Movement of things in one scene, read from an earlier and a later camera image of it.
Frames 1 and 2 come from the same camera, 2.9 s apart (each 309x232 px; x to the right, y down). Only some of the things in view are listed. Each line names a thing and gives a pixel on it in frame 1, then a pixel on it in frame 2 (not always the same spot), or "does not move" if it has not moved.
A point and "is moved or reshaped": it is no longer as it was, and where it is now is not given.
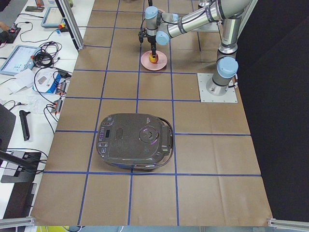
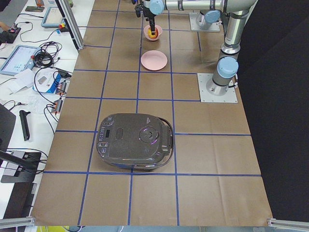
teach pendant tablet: [21, 58] does not move
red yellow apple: [153, 60] is moved or reshaped
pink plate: [161, 62] does not move
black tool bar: [24, 123] does not move
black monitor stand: [20, 167] does not move
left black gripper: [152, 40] → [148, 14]
